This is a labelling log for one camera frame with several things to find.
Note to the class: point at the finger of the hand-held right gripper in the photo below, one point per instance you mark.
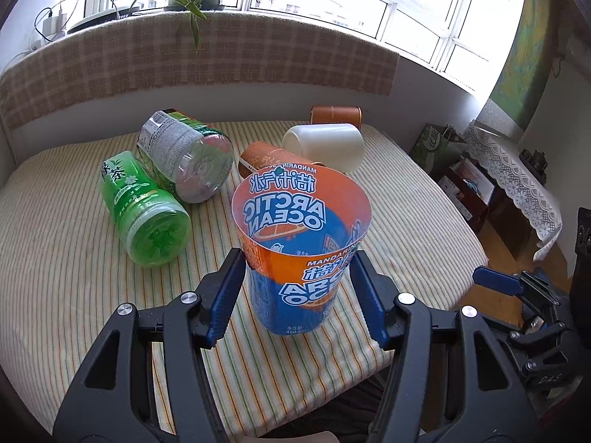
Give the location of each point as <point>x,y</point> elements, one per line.
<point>496,281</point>

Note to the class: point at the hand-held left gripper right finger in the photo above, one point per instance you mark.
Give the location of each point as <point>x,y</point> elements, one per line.
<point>369,300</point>

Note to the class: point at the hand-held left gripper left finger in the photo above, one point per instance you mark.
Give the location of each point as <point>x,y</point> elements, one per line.
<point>225,297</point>

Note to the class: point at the orange and blue plastic cup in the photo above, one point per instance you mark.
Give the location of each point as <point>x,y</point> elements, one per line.
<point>295,304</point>

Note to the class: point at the brown paper cup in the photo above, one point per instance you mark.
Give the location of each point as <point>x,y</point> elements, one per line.
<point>263,154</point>
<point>336,114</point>

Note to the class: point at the white cup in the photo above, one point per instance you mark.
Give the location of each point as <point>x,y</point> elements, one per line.
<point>328,145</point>

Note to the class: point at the dark wooden cabinet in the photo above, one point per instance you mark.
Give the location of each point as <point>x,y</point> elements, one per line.
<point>503,212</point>

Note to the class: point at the dark cloth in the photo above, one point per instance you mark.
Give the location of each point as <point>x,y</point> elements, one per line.
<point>360,397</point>

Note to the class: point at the lace-covered side table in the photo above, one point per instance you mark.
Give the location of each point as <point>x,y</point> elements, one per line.
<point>517,175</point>

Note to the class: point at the dark figurine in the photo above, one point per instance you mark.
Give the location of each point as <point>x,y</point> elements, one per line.
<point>535,160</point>

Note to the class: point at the green tea bottle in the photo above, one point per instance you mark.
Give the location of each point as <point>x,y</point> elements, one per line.
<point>143,207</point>

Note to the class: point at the green paper bag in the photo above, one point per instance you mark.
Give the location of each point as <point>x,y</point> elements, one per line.
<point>434,147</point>

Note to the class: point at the clear bottle with green label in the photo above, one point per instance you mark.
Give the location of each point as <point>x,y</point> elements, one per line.
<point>184,147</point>

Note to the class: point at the plaid blanket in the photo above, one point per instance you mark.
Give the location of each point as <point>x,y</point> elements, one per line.
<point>115,69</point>

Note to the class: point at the round white tray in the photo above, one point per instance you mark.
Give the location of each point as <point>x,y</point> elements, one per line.
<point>99,17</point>

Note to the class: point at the white charger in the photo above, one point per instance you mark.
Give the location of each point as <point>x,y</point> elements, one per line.
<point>55,23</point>

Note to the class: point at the green and yellow wall painting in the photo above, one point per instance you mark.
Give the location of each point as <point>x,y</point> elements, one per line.
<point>526,46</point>

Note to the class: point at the white window frame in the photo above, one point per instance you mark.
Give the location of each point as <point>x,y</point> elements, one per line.
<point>415,23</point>

